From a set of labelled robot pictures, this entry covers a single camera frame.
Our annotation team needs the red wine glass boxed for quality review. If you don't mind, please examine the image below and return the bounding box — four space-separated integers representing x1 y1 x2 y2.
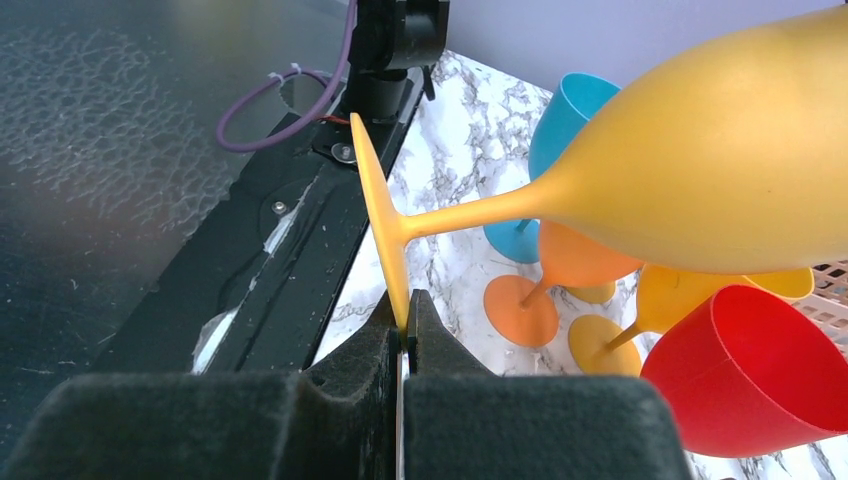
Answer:
641 285 847 458

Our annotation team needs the orange wine glass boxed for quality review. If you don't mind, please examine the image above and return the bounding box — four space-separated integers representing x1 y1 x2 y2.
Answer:
483 221 643 347

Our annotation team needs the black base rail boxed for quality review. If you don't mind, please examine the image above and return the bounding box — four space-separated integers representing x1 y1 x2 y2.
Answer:
86 66 425 376

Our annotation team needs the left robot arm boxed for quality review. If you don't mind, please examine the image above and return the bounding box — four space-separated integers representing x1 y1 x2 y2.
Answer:
340 0 450 122

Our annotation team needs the yellow wine glass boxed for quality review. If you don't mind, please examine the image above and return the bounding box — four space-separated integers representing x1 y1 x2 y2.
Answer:
350 5 847 328
568 264 815 376
566 282 617 304

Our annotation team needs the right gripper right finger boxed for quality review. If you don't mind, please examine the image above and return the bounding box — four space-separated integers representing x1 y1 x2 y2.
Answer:
404 289 691 479

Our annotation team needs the blue wine glass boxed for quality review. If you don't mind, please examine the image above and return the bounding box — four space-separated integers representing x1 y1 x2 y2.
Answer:
483 72 620 264

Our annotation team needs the peach plastic file organizer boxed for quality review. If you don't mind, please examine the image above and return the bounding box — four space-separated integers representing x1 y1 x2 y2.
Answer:
794 260 847 355

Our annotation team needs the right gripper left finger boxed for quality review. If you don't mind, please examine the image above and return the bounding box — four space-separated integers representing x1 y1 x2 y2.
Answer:
2 298 399 479

